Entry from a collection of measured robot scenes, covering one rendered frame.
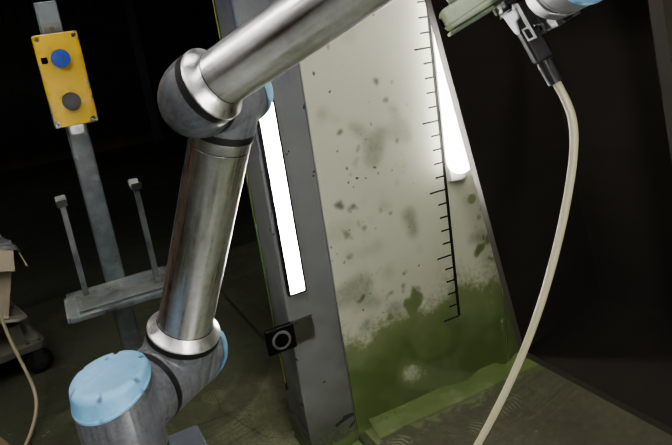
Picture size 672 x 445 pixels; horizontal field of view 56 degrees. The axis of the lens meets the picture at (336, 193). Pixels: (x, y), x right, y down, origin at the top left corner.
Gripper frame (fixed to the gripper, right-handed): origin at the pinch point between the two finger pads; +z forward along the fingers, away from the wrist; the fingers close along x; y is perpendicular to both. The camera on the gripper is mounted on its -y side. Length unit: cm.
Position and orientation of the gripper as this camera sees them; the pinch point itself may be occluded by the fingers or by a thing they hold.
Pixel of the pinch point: (512, 2)
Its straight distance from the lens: 119.8
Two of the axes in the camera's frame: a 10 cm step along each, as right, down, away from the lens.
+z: 0.3, -1.1, 9.9
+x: 8.6, -5.1, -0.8
